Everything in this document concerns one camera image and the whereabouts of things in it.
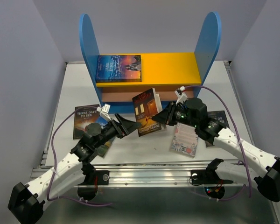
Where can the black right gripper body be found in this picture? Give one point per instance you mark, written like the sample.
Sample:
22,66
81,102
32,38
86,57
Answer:
180,116

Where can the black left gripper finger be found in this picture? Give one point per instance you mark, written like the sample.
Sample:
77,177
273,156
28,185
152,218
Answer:
128,127
121,121

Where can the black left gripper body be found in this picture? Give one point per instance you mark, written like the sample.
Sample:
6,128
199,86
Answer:
109,131

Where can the Edward Tulane brown book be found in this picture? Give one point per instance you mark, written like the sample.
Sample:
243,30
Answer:
146,105

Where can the Jane Eyre blue book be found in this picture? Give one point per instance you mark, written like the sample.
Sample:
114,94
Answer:
118,68

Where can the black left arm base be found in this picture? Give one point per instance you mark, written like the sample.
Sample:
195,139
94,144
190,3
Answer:
88,189

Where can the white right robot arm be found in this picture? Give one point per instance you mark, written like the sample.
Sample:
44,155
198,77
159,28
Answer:
260,170

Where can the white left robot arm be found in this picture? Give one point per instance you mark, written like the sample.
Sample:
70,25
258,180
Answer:
29,201

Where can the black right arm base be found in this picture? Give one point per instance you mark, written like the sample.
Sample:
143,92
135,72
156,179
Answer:
213,185

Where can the Animal Farm book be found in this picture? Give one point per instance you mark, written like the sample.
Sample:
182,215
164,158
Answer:
103,149

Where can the Three Days to See book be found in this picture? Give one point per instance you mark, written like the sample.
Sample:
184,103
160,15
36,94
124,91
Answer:
84,115

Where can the Tale of Two Cities book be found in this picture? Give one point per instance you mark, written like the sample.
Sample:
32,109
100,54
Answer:
219,121

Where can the floral pink cover book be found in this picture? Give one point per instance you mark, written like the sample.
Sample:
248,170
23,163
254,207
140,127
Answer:
185,141

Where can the blue yellow wooden bookshelf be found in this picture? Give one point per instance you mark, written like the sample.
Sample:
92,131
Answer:
165,72

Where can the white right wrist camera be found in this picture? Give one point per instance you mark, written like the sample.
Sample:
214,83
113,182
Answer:
180,93

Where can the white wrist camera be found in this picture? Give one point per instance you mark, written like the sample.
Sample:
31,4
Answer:
180,93
104,112

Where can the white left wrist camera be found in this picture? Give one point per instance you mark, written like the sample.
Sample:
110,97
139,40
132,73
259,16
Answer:
104,112

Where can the aluminium mounting rail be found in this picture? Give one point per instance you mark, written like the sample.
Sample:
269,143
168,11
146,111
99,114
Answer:
163,175

